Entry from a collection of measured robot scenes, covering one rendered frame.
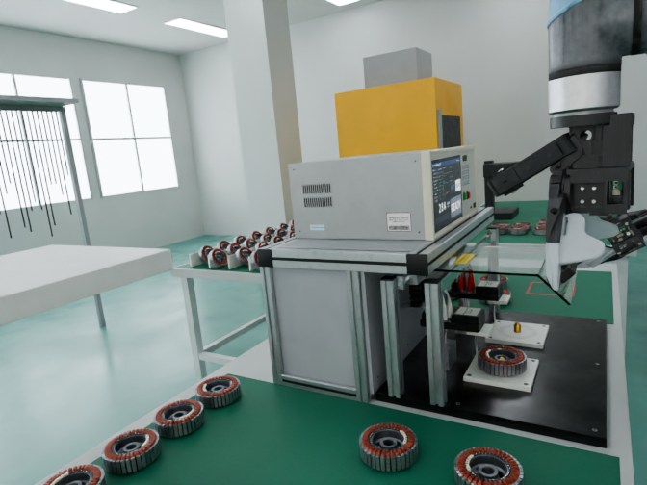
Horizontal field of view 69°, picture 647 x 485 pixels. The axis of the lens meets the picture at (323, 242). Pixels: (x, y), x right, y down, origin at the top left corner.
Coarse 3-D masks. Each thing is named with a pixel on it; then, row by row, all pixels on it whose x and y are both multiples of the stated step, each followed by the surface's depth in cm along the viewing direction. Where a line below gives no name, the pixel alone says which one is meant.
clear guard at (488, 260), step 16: (480, 256) 110; (496, 256) 109; (512, 256) 107; (528, 256) 106; (544, 256) 105; (464, 272) 99; (480, 272) 98; (496, 272) 96; (512, 272) 95; (528, 272) 94; (544, 272) 95; (576, 272) 109; (560, 288) 94
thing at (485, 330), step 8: (456, 312) 116; (464, 312) 115; (472, 312) 115; (480, 312) 114; (424, 320) 119; (448, 320) 117; (456, 320) 115; (464, 320) 114; (472, 320) 113; (480, 320) 114; (448, 328) 116; (456, 328) 115; (464, 328) 114; (472, 328) 113; (480, 328) 114; (488, 328) 114; (488, 336) 112
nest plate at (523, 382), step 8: (528, 360) 117; (536, 360) 117; (472, 368) 116; (528, 368) 113; (536, 368) 113; (464, 376) 112; (472, 376) 112; (480, 376) 111; (488, 376) 111; (496, 376) 111; (512, 376) 110; (520, 376) 110; (528, 376) 109; (488, 384) 109; (496, 384) 108; (504, 384) 107; (512, 384) 107; (520, 384) 106; (528, 384) 106
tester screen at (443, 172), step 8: (456, 160) 124; (432, 168) 107; (440, 168) 112; (448, 168) 117; (456, 168) 124; (432, 176) 107; (440, 176) 112; (448, 176) 117; (456, 176) 124; (432, 184) 107; (440, 184) 112; (448, 184) 117; (440, 192) 112; (448, 192) 117; (456, 192) 124; (440, 200) 112; (448, 200) 118; (448, 208) 118; (440, 216) 112; (456, 216) 125; (440, 224) 112
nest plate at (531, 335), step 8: (496, 320) 144; (504, 320) 144; (496, 328) 138; (504, 328) 138; (512, 328) 137; (528, 328) 136; (536, 328) 136; (544, 328) 135; (496, 336) 133; (504, 336) 133; (512, 336) 132; (520, 336) 132; (528, 336) 131; (536, 336) 131; (544, 336) 130; (504, 344) 130; (512, 344) 129; (520, 344) 128; (528, 344) 127; (536, 344) 126; (544, 344) 127
